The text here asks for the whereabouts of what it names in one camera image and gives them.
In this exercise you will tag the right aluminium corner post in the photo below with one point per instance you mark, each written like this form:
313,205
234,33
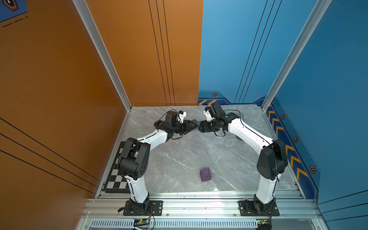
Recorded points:
313,20

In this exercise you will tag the aluminium corner post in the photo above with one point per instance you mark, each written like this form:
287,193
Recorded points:
92,29
313,20

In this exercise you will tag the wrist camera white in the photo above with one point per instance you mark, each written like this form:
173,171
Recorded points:
181,116
207,114

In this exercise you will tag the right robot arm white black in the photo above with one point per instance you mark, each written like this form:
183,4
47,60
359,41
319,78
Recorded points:
272,159

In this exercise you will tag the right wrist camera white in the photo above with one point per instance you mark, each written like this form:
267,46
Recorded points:
207,114

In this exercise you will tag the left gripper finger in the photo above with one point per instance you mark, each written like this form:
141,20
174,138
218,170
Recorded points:
193,123
192,129

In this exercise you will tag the purple-grey phone stand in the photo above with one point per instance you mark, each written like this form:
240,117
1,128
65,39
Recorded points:
241,116

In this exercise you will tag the green circuit board left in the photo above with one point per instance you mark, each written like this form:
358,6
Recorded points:
141,224

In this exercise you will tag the purple square box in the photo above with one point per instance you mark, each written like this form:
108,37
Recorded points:
205,174

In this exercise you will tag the black white checkerboard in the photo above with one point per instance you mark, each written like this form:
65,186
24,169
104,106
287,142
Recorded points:
116,183

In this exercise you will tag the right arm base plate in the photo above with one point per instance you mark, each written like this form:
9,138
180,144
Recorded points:
251,208

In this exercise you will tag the left aluminium corner post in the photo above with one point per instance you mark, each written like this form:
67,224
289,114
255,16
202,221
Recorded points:
92,29

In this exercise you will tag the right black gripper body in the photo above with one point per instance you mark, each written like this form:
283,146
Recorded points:
210,126

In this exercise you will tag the circuit board right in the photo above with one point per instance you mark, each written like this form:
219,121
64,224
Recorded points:
264,224

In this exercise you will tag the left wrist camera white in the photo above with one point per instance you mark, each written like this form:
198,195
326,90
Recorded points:
181,116

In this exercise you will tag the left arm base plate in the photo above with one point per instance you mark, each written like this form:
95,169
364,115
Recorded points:
147,208

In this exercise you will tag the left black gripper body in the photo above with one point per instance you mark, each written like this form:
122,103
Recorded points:
183,127

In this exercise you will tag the aluminium front rail frame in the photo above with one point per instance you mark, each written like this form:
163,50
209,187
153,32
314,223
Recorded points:
203,210

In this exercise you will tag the black phone stand left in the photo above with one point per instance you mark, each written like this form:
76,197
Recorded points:
159,124

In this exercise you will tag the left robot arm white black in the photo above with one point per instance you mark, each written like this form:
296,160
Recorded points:
133,161

